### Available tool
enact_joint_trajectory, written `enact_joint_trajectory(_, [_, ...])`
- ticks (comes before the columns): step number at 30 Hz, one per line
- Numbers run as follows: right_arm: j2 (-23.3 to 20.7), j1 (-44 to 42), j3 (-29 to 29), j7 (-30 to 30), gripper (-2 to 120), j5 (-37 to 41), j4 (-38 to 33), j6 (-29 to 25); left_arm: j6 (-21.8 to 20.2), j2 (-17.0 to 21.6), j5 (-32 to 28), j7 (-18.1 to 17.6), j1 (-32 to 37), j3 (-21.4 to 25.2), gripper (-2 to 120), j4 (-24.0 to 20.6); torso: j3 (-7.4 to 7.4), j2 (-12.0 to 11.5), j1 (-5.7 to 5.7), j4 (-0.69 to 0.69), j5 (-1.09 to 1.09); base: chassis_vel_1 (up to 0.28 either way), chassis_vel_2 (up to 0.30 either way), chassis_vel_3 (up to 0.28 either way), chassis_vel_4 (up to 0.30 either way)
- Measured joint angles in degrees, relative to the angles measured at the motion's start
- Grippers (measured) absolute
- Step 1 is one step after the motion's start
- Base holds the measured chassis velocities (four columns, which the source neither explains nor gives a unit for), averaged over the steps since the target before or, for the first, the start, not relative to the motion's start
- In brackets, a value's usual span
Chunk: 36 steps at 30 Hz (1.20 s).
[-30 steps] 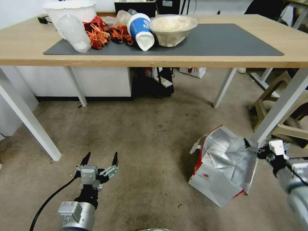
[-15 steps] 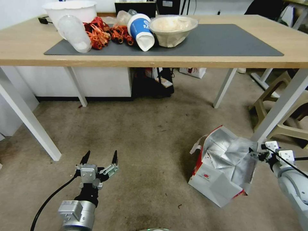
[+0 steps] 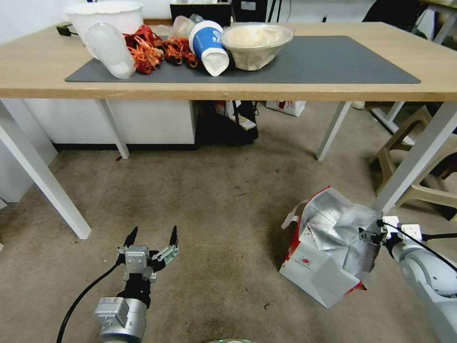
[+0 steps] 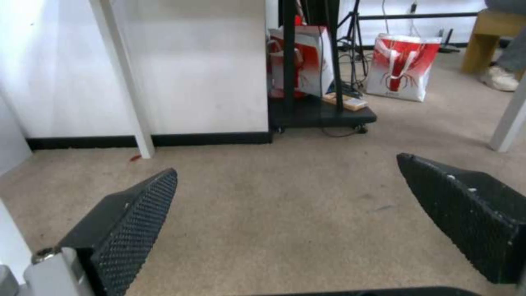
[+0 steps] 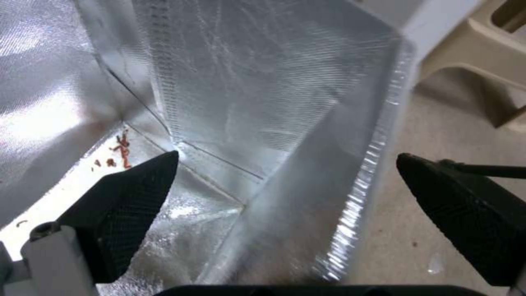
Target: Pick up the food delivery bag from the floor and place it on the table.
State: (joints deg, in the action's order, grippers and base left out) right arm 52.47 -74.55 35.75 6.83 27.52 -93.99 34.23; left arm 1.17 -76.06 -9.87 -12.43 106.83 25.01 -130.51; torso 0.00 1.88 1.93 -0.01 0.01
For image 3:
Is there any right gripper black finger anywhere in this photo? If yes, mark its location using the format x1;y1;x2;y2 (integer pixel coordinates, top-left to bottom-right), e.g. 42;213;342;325
358;227;381;246

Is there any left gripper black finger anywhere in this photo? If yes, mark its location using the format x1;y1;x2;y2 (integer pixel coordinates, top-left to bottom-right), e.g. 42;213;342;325
117;226;139;255
154;225;181;265

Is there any red white foil delivery bag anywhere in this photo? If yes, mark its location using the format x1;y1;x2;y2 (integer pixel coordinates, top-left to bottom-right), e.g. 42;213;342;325
279;185;385;309

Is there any black bag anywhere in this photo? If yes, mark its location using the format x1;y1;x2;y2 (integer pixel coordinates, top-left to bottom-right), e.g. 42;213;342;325
195;101;260;148

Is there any red white paper bag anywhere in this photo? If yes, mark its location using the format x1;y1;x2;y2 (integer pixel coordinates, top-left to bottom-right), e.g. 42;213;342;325
265;101;308;118

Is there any lidded plastic food bowl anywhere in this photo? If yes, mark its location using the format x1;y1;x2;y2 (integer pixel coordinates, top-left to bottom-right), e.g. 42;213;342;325
219;23;295;71

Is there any crumpled clear plastic bag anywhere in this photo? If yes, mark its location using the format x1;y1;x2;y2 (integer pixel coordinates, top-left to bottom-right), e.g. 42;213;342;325
168;14;205;39

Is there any beige plastic stool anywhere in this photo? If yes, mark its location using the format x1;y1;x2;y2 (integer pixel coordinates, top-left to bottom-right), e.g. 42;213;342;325
368;105;457;216

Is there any white cabinet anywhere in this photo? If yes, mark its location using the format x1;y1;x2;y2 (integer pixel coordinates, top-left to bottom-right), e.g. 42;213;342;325
22;99;199;151

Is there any grey desk mat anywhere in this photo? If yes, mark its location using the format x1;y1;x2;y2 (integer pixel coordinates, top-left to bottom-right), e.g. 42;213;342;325
64;35;422;85

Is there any clear plastic cup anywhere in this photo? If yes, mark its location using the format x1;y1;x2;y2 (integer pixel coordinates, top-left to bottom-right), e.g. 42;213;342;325
84;22;137;79

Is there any large red crayfish shell pile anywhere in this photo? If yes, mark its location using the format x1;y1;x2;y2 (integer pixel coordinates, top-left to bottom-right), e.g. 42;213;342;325
122;25;166;75

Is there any small red crayfish shell pile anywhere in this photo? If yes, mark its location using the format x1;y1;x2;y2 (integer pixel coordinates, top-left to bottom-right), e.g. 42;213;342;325
162;37;199;69

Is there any wooden table with white legs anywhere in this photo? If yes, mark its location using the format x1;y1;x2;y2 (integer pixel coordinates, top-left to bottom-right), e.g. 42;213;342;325
0;21;457;241

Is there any blue white paper cup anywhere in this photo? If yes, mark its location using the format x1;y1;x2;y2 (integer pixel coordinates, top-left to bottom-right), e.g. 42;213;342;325
188;20;230;77

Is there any large white plastic tub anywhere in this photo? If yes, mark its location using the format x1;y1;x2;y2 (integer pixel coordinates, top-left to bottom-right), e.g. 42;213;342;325
63;1;145;37

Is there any black office chair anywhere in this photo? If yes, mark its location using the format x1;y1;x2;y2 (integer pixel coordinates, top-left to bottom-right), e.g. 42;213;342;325
359;0;430;30

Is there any black box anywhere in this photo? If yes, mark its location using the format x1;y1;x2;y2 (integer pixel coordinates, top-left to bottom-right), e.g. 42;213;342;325
169;1;233;28

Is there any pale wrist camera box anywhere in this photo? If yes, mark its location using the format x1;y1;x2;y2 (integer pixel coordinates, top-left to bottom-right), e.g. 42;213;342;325
125;250;149;276

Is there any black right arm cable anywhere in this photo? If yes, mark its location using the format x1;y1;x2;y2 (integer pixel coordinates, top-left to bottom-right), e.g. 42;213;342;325
375;219;457;273

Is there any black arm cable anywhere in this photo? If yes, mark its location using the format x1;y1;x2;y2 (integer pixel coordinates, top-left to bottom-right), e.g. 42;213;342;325
56;262;126;343
375;219;457;273

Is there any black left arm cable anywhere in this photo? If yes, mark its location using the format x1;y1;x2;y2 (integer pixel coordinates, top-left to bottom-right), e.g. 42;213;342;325
56;262;126;343

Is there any white desk frame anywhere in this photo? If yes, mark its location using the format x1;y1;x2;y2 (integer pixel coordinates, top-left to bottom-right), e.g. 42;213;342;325
370;101;406;135

